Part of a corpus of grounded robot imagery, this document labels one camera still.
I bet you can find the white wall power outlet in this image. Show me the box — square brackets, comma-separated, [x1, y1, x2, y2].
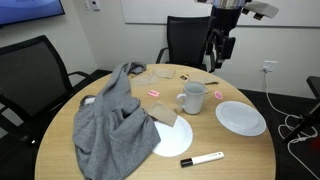
[261, 59, 279, 74]

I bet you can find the white ceramic mug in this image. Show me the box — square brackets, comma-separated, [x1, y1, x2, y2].
[175, 81, 207, 116]

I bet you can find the black mesh office chair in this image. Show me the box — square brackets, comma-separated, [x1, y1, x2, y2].
[0, 34, 113, 161]
[155, 15, 222, 74]

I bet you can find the large white plate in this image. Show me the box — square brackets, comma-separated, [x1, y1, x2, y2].
[215, 100, 267, 137]

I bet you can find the small white plate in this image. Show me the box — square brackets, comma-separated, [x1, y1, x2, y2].
[151, 114, 194, 158]

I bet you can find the Franka gripper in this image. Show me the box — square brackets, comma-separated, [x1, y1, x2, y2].
[205, 6, 242, 62]

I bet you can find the white marker black cap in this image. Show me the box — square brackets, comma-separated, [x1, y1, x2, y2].
[180, 151, 225, 169]

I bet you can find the wall mounted tv screen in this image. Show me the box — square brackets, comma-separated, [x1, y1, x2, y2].
[0, 0, 66, 28]

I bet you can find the white power cable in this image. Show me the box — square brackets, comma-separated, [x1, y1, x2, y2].
[264, 70, 320, 180]

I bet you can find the black orange tea packet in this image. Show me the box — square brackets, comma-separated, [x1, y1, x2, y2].
[179, 73, 191, 83]

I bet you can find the grey hoodie sweatshirt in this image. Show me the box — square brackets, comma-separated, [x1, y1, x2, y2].
[71, 61, 162, 180]

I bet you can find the pink sugar packet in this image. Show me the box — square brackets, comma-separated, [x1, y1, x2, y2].
[213, 90, 224, 101]
[147, 89, 161, 98]

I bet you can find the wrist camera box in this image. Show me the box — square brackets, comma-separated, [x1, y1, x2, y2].
[241, 0, 280, 21]

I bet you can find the black stand leg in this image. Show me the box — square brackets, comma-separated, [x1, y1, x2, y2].
[284, 75, 320, 145]

